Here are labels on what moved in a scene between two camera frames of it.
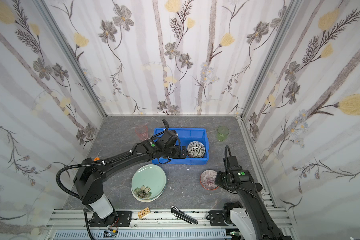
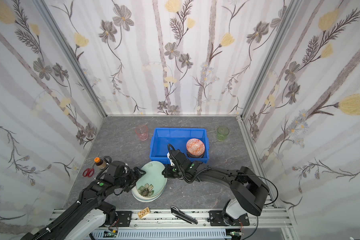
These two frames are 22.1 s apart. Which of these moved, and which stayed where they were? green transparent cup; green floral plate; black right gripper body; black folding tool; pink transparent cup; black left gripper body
Moved: black right gripper body; black left gripper body
Stayed: black folding tool; green transparent cup; pink transparent cup; green floral plate
